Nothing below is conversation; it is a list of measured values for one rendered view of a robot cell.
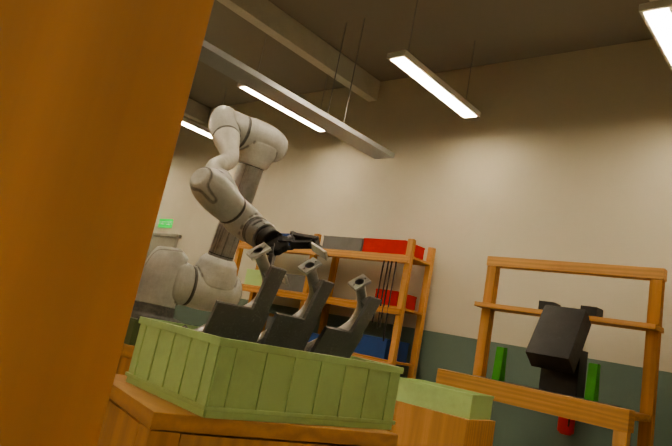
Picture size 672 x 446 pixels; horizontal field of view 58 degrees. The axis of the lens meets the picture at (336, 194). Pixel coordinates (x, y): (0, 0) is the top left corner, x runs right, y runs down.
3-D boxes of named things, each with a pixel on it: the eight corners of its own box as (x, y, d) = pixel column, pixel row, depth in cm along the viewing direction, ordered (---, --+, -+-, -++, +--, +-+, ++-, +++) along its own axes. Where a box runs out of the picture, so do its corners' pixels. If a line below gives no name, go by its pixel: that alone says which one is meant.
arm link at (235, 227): (252, 252, 187) (228, 229, 179) (228, 233, 199) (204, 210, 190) (276, 226, 190) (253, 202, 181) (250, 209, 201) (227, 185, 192)
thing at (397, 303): (376, 443, 632) (411, 237, 680) (202, 384, 831) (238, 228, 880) (405, 443, 671) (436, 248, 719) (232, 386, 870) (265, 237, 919)
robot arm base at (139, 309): (146, 318, 236) (150, 304, 237) (184, 327, 223) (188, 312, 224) (107, 311, 222) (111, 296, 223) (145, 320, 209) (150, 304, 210)
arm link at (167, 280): (125, 298, 225) (142, 241, 230) (171, 308, 235) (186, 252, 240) (139, 301, 212) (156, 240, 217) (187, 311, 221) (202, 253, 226)
